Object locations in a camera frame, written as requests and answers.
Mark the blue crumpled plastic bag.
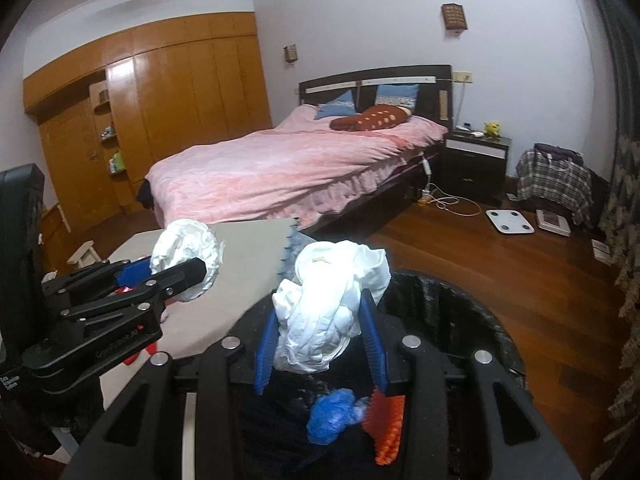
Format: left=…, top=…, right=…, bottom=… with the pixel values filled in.
left=306, top=388, right=371, bottom=446

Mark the plaid shirt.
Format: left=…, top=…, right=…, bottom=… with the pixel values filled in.
left=516, top=149, right=594, bottom=226

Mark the wooden wardrobe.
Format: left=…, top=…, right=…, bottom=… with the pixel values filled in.
left=22, top=11, right=273, bottom=233

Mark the white bathroom scale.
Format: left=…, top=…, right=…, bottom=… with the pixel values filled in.
left=486, top=208, right=536, bottom=234

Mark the red dotted pillow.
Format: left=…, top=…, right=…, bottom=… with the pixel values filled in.
left=329, top=105, right=413, bottom=132

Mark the red plastic bag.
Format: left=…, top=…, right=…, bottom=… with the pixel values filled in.
left=114, top=285, right=160, bottom=367

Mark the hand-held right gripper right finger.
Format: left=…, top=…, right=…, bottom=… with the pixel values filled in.
left=357, top=290, right=583, bottom=480

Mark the blue patterned pillow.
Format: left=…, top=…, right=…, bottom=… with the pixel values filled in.
left=374, top=83, right=420, bottom=108
left=314, top=90, right=358, bottom=121

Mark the white box with dark cover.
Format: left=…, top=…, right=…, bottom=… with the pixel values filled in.
left=536, top=208, right=572, bottom=235

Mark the white cable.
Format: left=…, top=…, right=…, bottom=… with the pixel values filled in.
left=422, top=182, right=483, bottom=217

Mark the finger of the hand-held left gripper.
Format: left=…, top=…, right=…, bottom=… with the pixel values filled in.
left=41, top=258, right=153, bottom=306
left=60, top=257, right=208, bottom=323

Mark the white stool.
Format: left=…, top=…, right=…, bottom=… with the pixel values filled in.
left=67, top=241, right=98, bottom=267

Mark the blue fringed cloth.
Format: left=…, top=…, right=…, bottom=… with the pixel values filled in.
left=280, top=227, right=321, bottom=271

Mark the patterned curtain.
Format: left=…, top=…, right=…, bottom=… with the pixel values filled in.
left=595, top=130, right=640, bottom=480

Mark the dark nightstand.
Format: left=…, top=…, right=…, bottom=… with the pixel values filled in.
left=440, top=129, right=513, bottom=207

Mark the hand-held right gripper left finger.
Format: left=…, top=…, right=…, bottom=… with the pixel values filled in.
left=60, top=309, right=279, bottom=480

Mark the large wooden wall lamp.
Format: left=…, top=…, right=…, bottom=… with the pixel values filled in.
left=441, top=3, right=468, bottom=33

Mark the dark purple cloth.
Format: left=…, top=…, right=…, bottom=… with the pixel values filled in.
left=532, top=143, right=586, bottom=163

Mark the pink blanket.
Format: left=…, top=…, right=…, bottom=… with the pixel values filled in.
left=145, top=104, right=449, bottom=231

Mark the orange bubble wrap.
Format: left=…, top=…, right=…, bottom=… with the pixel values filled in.
left=361, top=391, right=405, bottom=465

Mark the white paper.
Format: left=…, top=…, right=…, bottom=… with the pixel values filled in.
left=150, top=218, right=226, bottom=298

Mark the black trash bin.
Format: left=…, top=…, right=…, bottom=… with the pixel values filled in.
left=220, top=268, right=531, bottom=480

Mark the white plastic sheet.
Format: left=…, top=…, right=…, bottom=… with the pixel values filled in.
left=271, top=240, right=392, bottom=375

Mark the dark wooden bed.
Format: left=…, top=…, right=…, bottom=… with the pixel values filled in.
left=145, top=64, right=453, bottom=233

